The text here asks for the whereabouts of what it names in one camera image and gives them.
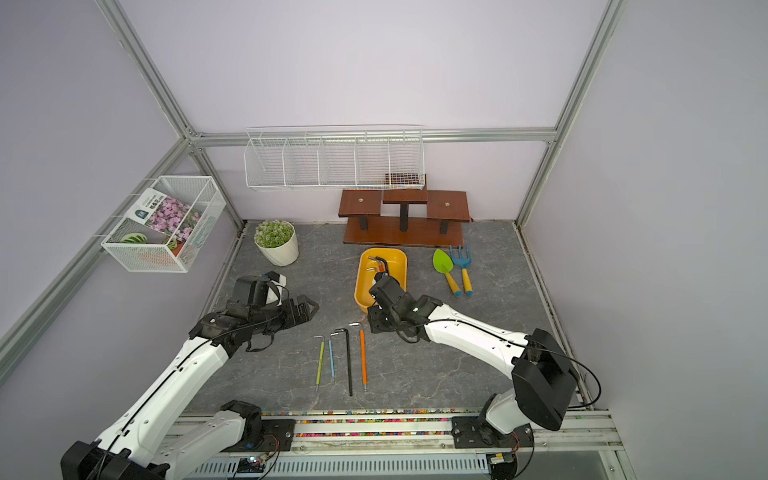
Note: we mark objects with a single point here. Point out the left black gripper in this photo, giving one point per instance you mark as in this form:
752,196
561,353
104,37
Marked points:
291,317

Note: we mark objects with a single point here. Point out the thin black hex key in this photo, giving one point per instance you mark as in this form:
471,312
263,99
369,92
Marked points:
345,333

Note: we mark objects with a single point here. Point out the small dark tray in shelf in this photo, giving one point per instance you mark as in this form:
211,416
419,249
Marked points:
402,180

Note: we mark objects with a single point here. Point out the blue small hex key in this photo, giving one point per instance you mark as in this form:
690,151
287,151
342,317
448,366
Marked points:
331,356

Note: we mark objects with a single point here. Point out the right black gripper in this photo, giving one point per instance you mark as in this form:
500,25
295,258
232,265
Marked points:
374,321

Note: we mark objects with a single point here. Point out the flower seed packet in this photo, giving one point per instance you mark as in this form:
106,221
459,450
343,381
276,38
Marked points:
164,214

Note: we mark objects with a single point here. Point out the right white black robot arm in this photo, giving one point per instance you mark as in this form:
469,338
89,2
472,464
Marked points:
544,378

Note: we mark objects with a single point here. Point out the long white wire shelf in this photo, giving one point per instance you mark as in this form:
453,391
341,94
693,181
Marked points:
331,157

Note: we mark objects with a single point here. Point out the yellow plastic storage box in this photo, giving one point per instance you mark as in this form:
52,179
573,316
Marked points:
397,263

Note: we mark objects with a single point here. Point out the white pot green plant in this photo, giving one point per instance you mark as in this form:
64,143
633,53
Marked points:
278,241

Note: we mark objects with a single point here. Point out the blue toy garden rake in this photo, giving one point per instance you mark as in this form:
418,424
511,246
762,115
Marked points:
461,257

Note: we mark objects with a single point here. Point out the green small hex key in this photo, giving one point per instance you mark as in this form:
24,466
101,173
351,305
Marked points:
320,361

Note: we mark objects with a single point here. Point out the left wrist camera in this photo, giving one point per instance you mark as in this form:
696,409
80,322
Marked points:
260,290

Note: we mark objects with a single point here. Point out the green toy garden trowel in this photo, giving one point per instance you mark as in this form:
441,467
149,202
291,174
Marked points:
443,264

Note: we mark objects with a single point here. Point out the white wire wall basket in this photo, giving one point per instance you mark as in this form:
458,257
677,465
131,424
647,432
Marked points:
162,254

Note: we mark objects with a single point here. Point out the long black hex key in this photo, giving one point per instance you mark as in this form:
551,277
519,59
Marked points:
381,266

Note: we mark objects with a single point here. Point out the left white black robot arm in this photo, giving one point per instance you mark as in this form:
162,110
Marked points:
168,378

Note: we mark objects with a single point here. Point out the orange hex key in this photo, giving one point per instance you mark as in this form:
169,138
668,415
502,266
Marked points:
363,353

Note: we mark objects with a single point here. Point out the brown wooden tiered stand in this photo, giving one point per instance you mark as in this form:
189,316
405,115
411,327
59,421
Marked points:
414,215

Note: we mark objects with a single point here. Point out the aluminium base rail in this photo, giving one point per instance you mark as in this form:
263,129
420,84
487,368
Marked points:
364,442

